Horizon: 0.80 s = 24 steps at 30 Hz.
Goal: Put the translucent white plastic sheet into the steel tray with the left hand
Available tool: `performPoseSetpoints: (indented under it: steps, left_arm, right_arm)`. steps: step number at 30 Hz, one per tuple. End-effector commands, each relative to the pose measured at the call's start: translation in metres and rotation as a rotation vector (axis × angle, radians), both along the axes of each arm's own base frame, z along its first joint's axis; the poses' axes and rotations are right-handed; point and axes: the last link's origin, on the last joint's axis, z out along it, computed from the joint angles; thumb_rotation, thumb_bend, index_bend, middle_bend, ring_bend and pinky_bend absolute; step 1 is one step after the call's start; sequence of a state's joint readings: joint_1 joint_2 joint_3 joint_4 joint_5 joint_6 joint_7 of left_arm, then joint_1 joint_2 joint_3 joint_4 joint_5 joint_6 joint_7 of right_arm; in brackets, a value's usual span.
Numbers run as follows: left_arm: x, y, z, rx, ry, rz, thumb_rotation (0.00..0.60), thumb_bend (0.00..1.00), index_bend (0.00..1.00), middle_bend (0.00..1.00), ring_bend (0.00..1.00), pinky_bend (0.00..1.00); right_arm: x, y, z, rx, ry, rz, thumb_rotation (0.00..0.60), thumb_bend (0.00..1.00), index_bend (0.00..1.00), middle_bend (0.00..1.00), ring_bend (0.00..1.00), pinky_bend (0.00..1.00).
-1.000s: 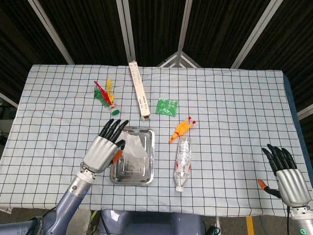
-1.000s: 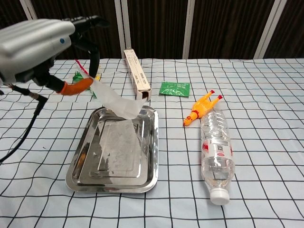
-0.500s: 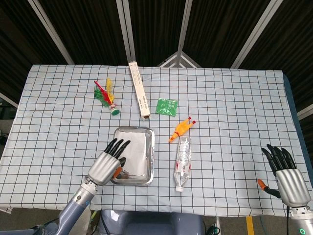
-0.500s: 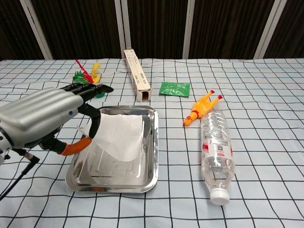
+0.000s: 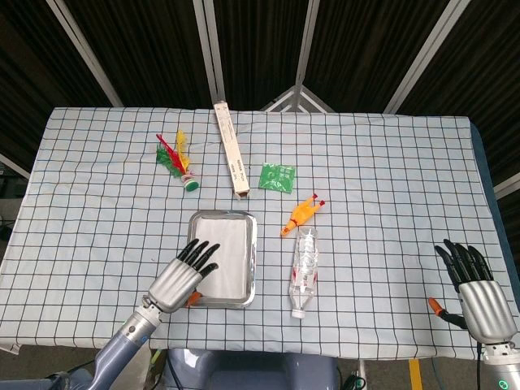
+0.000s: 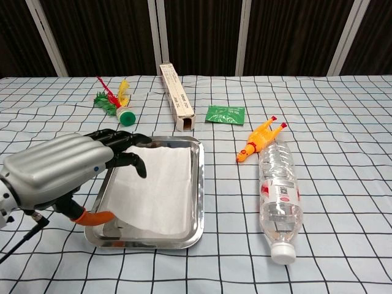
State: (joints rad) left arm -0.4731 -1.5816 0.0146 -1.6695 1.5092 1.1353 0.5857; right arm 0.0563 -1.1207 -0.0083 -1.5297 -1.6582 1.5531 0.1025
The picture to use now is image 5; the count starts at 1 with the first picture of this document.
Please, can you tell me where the long beige cardboard box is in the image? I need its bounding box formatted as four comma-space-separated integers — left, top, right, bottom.
213, 102, 250, 202

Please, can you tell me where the blue checked tablecloth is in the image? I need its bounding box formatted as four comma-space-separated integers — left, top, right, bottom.
0, 106, 507, 361

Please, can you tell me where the silver metal tray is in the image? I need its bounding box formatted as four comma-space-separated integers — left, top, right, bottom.
186, 210, 260, 310

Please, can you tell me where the aluminium triangular frame bracket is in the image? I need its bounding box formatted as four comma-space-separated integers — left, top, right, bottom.
261, 84, 335, 114

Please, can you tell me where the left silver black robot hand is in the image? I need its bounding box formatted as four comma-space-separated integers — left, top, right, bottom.
146, 238, 221, 314

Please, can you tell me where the orange rubber chicken toy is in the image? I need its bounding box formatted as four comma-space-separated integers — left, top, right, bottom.
279, 193, 327, 238

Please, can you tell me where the aluminium frame profile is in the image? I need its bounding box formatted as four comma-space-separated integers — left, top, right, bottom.
383, 0, 466, 115
192, 0, 228, 106
292, 0, 322, 89
45, 0, 124, 108

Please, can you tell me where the colourful feather shuttlecock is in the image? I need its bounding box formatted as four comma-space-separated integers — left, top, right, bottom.
155, 129, 200, 193

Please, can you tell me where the translucent plastic sheet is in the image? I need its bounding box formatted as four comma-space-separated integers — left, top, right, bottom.
191, 217, 254, 301

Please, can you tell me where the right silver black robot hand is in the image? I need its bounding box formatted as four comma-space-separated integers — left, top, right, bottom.
428, 238, 520, 346

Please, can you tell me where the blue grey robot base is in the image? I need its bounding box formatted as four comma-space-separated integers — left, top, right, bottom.
164, 348, 343, 390

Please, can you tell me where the clear plastic water bottle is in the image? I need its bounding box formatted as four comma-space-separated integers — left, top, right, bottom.
288, 227, 320, 319

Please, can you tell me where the green plastic packet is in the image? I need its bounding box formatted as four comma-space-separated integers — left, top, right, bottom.
258, 162, 297, 195

